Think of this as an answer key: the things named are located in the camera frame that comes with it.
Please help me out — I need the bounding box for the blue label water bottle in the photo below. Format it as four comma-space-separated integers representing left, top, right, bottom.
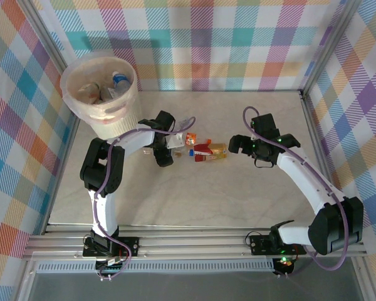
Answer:
112, 70, 132, 95

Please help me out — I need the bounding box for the white ribbed plastic bin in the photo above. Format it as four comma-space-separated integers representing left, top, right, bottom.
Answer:
60, 56, 142, 142

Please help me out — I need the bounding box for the translucent bin liner bag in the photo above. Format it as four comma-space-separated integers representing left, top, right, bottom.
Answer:
59, 56, 139, 125

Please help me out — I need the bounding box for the plaid backdrop cloth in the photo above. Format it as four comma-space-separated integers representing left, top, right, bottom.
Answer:
305, 0, 376, 301
34, 0, 352, 92
0, 0, 78, 301

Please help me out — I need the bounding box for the grey metal shelf panel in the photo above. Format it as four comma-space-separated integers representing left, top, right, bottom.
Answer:
17, 271, 372, 301

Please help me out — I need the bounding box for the thin black cable loop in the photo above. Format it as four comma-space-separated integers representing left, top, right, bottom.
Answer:
253, 156, 276, 169

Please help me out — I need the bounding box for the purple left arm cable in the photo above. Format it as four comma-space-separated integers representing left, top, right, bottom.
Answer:
92, 116, 197, 280

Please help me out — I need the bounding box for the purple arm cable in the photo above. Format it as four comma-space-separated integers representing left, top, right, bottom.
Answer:
243, 106, 348, 272
92, 116, 197, 280

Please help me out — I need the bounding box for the aluminium table side rail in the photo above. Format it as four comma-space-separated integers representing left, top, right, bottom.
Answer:
300, 90, 369, 239
43, 119, 81, 236

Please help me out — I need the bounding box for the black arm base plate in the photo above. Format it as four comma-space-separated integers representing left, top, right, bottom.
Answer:
83, 236, 141, 258
249, 233, 307, 256

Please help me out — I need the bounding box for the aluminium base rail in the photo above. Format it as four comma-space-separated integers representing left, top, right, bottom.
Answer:
21, 224, 369, 263

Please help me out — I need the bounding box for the grey slotted cable duct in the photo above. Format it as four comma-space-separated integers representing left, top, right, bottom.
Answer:
34, 261, 278, 274

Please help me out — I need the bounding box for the control board with wires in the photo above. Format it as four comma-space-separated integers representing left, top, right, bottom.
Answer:
274, 255, 297, 278
95, 255, 128, 282

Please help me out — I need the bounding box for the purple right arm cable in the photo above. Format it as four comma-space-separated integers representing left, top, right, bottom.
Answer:
243, 106, 348, 272

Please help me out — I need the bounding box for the aluminium frame post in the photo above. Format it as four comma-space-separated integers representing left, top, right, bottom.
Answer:
299, 0, 363, 95
24, 0, 70, 71

